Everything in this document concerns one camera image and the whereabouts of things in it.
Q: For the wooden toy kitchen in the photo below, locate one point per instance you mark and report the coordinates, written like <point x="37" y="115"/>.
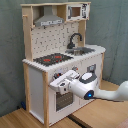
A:
<point x="60" y="69"/>

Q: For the grey ice dispenser panel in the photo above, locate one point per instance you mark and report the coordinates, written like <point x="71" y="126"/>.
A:
<point x="91" y="68"/>

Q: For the grey toy sink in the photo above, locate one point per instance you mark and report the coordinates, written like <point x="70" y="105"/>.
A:
<point x="79" y="51"/>

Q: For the toy oven door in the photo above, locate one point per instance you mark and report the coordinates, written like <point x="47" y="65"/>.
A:
<point x="64" y="103"/>

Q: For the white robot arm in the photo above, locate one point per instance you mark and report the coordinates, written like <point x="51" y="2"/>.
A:
<point x="100" y="89"/>

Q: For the grey range hood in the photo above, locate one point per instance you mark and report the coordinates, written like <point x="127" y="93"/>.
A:
<point x="48" y="18"/>

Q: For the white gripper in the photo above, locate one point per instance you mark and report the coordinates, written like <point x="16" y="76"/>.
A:
<point x="61" y="84"/>

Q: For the white toy microwave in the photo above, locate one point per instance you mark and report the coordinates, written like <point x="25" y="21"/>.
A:
<point x="78" y="11"/>

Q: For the black toy stovetop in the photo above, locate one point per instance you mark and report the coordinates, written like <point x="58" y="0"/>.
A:
<point x="52" y="59"/>

